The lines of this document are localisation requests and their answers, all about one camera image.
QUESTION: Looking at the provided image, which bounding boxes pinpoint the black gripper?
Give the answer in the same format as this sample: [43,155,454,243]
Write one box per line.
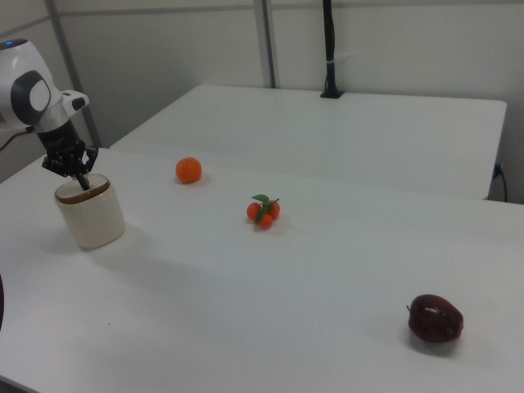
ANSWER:
[35,121,101,192]

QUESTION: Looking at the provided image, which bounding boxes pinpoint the cream garbage bin with lid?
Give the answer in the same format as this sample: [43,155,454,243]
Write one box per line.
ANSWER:
[54,173,126,250]

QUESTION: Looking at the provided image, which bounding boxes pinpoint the orange mandarin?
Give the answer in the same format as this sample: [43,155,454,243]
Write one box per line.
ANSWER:
[175,156,203,185]

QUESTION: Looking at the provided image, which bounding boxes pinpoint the small tangerine cluster with leaves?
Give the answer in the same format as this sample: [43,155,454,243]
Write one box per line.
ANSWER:
[246,193,282,231]

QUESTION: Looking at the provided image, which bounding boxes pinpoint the black pole with base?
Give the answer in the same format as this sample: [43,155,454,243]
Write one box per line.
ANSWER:
[319,0,346,100]

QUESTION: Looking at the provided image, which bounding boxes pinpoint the dark red apple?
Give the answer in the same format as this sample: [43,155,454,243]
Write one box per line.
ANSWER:
[406,293,465,344]

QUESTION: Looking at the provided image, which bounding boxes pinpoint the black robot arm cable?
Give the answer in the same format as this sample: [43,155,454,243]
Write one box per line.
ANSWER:
[0,127,34,151]

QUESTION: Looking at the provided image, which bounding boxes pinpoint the grey metal frame post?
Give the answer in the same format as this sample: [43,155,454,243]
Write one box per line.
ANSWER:
[43,0,102,148]
[253,0,277,88]

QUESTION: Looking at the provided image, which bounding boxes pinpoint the black cable at table edge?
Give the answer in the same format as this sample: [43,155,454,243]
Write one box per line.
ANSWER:
[493,162,509,202]

